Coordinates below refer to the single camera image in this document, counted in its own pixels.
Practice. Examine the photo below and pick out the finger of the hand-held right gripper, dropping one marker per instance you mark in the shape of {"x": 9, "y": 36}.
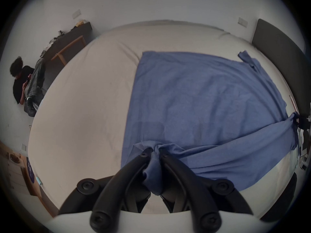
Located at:
{"x": 296, "y": 119}

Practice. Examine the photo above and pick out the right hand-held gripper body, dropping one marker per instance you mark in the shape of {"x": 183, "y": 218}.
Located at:
{"x": 305, "y": 139}

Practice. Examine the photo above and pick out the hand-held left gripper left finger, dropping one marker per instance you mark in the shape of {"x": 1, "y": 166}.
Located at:
{"x": 116, "y": 190}

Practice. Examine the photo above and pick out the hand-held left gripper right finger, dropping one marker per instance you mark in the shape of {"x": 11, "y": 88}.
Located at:
{"x": 187, "y": 188}

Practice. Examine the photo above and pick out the blue shirt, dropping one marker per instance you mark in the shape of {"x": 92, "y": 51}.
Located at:
{"x": 206, "y": 105}

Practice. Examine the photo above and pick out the dark padded headboard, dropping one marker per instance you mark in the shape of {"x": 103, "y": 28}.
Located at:
{"x": 281, "y": 57}

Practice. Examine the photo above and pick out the person's legs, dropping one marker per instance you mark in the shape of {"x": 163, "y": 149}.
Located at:
{"x": 281, "y": 200}

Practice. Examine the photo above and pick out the bed with beige sheet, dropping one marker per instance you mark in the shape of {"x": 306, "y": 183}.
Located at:
{"x": 85, "y": 101}

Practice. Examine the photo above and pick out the wooden cabinet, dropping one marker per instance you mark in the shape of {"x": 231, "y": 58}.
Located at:
{"x": 17, "y": 173}

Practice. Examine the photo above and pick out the dark desk with wooden legs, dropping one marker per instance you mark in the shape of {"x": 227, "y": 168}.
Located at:
{"x": 65, "y": 45}

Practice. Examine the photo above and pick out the white wall socket plate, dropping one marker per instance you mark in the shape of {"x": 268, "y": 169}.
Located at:
{"x": 76, "y": 14}
{"x": 242, "y": 22}

